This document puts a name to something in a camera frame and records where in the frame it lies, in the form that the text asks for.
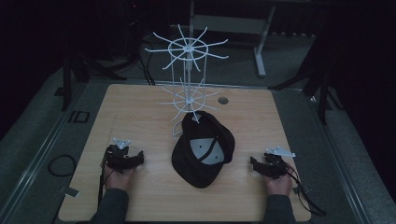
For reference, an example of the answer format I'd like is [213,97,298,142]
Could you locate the black cable loop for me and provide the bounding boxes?
[47,154,78,178]

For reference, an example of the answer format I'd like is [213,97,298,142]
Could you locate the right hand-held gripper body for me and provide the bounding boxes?
[262,145,297,180]

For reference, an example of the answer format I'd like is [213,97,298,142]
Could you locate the black hanging cables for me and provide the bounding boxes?
[135,18,157,87]

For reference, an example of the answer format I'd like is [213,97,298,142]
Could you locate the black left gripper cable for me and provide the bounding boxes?
[97,160,115,207]

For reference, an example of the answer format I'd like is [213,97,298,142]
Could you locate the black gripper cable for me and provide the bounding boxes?
[97,160,115,207]
[283,161,328,217]

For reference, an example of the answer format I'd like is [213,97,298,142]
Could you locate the white wire hook rack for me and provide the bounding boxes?
[144,23,230,140]

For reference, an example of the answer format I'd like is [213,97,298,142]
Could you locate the person's right hand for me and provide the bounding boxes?
[262,171,294,197]

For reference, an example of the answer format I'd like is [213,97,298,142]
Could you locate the black baseball cap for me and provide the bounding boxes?
[171,110,236,189]

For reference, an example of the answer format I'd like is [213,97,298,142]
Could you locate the grey tape strip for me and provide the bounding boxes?
[64,186,80,199]

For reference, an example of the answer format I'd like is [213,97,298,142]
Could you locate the person's left hand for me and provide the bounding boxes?
[103,163,138,192]

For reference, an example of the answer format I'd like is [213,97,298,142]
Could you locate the grey metal desk frame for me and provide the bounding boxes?
[188,0,277,78]

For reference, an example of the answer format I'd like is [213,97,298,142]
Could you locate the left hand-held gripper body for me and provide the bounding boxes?
[103,137,133,174]

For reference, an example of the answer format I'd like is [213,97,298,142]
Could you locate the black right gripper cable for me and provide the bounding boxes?
[283,161,328,217]

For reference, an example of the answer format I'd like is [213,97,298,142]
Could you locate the black tripod stand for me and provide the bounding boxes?
[268,36,346,126]
[60,46,128,112]

